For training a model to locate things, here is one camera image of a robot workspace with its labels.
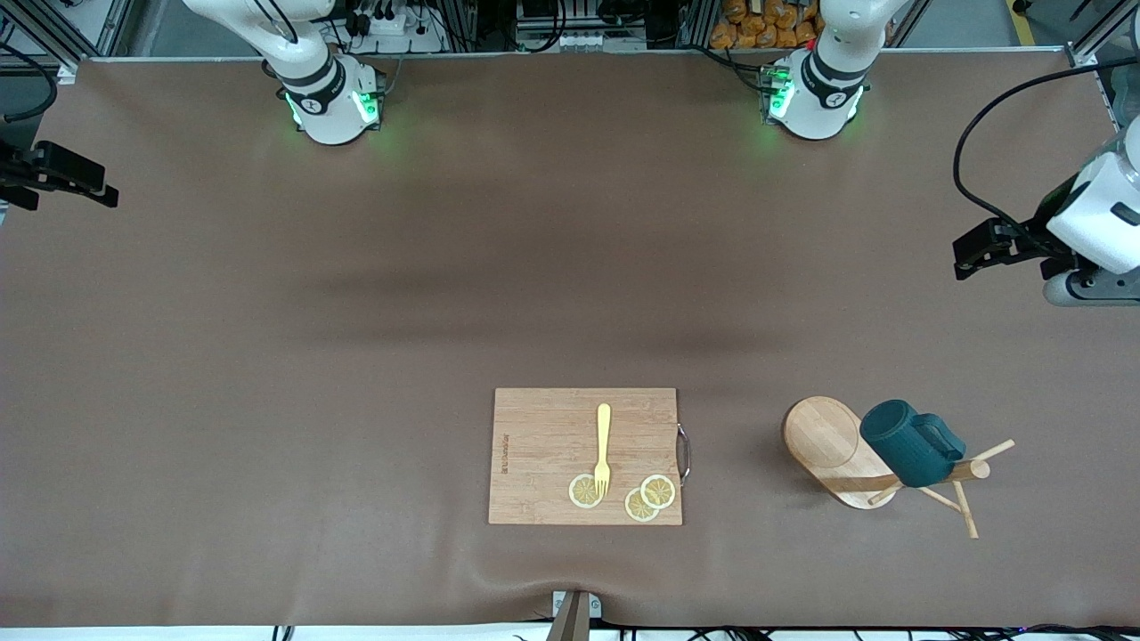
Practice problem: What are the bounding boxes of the teal mug yellow inside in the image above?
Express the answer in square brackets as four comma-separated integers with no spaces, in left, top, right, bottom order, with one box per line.
[859,399,967,489]

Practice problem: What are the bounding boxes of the wooden mug rack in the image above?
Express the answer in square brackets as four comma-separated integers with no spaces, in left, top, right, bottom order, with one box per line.
[782,395,1016,540]

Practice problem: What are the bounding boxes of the brown table cover mat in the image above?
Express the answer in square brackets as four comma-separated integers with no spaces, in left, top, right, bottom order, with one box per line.
[0,49,1140,629]

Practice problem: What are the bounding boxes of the orange snack bag pile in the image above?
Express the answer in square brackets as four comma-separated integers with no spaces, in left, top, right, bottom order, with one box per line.
[712,0,825,50]

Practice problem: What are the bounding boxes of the white power strip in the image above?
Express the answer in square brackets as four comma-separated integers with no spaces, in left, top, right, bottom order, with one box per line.
[343,7,430,38]

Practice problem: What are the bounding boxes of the yellow plastic fork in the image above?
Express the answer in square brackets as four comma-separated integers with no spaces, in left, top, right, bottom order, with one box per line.
[594,403,613,498]

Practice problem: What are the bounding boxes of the white terminal strip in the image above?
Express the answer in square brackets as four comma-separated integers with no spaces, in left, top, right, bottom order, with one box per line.
[519,31,603,52]

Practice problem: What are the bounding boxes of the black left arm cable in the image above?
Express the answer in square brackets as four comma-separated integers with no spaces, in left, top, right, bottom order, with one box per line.
[952,58,1140,234]

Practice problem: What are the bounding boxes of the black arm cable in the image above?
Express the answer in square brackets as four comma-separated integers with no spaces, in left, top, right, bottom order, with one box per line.
[0,45,60,126]
[952,58,1140,234]

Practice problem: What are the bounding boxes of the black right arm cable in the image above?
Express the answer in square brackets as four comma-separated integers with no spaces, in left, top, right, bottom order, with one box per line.
[0,45,60,126]

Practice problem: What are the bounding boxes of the aluminium frame strut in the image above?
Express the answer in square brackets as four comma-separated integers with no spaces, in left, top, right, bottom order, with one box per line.
[1064,0,1140,72]
[0,0,134,85]

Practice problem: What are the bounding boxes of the wooden cutting board metal handle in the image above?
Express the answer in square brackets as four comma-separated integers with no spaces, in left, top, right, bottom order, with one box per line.
[488,387,691,526]

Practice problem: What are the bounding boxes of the aluminium profile bracket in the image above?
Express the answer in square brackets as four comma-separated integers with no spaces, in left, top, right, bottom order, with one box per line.
[545,589,603,641]

